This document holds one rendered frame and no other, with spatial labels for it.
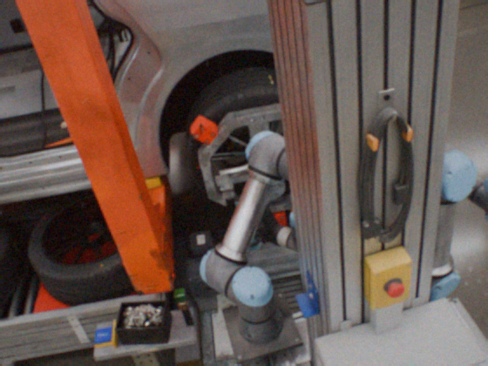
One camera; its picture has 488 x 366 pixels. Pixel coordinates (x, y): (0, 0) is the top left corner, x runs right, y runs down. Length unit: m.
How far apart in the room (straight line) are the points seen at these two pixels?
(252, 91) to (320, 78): 1.43
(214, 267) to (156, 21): 1.02
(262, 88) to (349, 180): 1.34
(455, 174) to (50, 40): 1.20
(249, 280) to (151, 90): 1.04
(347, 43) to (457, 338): 0.76
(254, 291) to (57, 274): 1.30
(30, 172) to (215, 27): 1.10
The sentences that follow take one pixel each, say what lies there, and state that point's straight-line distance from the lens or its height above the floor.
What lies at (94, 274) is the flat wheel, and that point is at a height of 0.50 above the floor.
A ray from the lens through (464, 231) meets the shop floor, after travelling 3.33.
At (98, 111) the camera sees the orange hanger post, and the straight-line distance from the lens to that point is 1.88.
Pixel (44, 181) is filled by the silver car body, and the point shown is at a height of 0.84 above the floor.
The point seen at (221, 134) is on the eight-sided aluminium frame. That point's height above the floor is 1.06.
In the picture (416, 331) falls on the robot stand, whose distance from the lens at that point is 1.36.
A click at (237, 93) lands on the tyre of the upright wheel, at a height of 1.17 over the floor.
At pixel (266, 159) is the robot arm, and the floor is 1.31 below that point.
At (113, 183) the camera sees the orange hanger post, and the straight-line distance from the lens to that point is 2.04.
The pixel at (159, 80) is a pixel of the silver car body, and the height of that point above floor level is 1.24.
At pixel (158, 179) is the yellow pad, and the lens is 2.70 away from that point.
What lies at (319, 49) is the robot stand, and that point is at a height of 1.95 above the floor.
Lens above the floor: 2.35
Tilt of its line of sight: 39 degrees down
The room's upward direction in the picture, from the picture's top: 11 degrees counter-clockwise
